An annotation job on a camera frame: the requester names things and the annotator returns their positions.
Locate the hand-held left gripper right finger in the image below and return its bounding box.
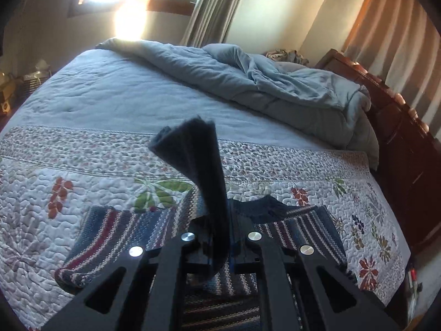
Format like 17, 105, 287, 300
233, 231, 402, 331

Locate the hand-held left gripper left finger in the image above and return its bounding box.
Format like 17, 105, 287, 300
41, 231, 211, 331

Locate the striped knit sweater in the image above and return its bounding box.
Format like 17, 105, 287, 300
54, 115, 348, 331

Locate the red object on floor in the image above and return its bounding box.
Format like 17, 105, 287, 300
407, 265, 424, 293

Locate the floral quilted bedspread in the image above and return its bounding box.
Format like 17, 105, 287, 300
0, 48, 412, 331

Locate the wooden bed headboard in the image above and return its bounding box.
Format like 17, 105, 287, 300
315, 49, 441, 249

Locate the blue-grey comforter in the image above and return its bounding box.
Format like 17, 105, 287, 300
96, 38, 380, 170

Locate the crumpled patterned cloth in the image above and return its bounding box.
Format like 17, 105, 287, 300
263, 49, 310, 65

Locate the woven basket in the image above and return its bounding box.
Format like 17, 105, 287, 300
22, 60, 57, 94

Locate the beige curtain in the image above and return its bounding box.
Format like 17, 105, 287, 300
181, 0, 256, 47

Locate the striped tan curtain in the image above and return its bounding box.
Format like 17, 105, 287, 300
343, 0, 441, 130

